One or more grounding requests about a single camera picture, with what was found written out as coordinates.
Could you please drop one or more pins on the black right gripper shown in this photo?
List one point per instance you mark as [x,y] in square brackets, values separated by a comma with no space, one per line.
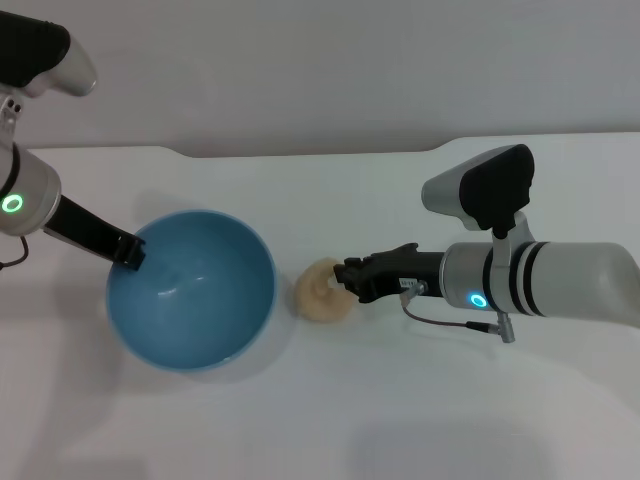
[400,272]

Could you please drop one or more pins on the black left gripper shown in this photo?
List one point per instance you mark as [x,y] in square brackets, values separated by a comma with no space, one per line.
[80,227]

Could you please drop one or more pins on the round beige egg yolk pastry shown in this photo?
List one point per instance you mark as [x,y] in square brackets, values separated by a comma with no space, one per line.
[315,300]

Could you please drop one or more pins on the blue ceramic bowl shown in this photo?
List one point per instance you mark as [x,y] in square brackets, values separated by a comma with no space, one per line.
[200,300]

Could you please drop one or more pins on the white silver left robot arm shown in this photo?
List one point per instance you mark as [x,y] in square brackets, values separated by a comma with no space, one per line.
[30,200]

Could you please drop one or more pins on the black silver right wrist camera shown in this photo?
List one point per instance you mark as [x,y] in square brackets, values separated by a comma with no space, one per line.
[490,190]

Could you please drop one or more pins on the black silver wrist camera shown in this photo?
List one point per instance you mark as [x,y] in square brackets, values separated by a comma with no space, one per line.
[35,50]
[490,190]

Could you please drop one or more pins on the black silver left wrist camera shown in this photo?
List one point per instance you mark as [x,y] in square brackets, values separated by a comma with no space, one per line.
[35,50]

